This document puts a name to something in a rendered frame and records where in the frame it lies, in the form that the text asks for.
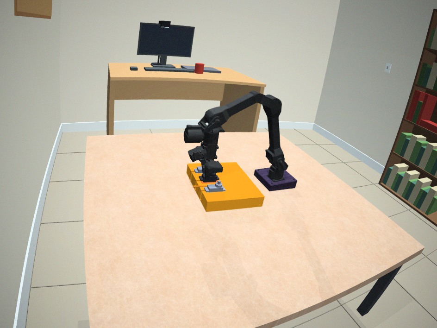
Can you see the orange flat deck plate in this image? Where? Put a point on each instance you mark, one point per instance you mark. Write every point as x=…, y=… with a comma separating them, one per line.
x=233, y=190

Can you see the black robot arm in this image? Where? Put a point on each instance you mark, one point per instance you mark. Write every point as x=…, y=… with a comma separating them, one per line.
x=217, y=116

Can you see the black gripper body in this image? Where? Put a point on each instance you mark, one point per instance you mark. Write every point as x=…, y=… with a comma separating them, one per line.
x=212, y=166

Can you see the dark grey micro servo with orange cable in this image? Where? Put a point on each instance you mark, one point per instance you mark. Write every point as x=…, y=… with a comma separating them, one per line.
x=212, y=178

